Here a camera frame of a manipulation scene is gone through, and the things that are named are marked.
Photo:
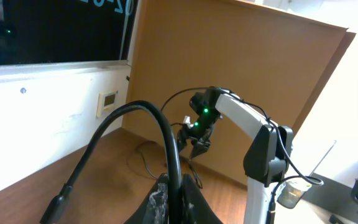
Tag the wall thermostat panel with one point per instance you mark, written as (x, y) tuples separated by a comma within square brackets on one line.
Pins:
[(106, 101)]

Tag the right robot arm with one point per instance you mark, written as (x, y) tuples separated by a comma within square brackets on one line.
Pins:
[(265, 162)]

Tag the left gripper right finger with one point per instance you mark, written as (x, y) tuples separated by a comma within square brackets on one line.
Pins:
[(195, 207)]

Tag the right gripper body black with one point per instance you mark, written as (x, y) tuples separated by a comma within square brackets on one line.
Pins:
[(197, 133)]

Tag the dark window pane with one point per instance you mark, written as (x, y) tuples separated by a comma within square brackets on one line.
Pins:
[(62, 31)]

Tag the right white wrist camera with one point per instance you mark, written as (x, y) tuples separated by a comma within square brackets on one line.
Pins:
[(187, 121)]

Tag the brown partition board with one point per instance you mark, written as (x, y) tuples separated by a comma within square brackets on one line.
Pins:
[(271, 58)]

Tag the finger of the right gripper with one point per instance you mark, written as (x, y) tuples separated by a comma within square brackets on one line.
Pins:
[(198, 149), (181, 143)]

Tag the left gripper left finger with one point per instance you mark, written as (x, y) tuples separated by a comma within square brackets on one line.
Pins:
[(154, 207)]

